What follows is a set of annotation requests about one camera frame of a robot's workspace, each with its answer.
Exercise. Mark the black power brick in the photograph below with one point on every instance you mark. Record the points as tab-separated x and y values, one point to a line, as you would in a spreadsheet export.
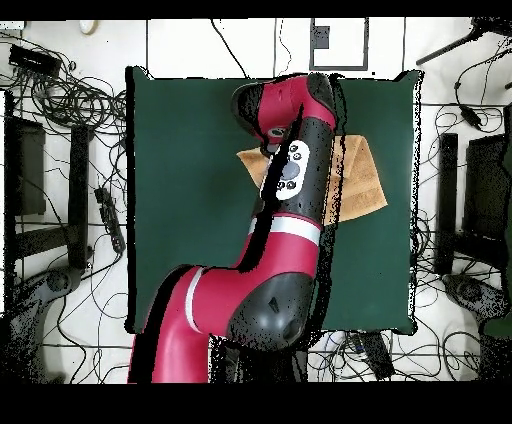
378	356

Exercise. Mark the black power strip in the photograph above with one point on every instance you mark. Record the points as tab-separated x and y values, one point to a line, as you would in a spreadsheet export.
108	216

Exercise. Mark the grey chair base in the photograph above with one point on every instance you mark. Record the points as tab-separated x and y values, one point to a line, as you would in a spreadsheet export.
60	280
468	290

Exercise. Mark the black tripod leg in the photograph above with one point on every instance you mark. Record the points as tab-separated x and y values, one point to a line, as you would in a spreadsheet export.
448	50

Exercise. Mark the orange terry towel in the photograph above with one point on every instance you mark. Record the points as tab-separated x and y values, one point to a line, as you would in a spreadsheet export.
360	180

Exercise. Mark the black power adapter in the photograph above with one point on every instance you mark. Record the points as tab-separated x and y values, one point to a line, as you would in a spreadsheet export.
470	116

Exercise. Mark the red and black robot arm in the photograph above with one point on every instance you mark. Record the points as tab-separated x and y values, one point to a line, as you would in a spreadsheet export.
280	260

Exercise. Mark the dark green table cloth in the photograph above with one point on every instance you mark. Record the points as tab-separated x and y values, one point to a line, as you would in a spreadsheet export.
180	200

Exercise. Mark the green object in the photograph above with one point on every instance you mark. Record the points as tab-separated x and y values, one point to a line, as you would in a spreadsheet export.
500	328

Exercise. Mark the black electronics box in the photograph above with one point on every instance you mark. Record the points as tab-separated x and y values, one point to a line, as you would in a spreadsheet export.
34	60

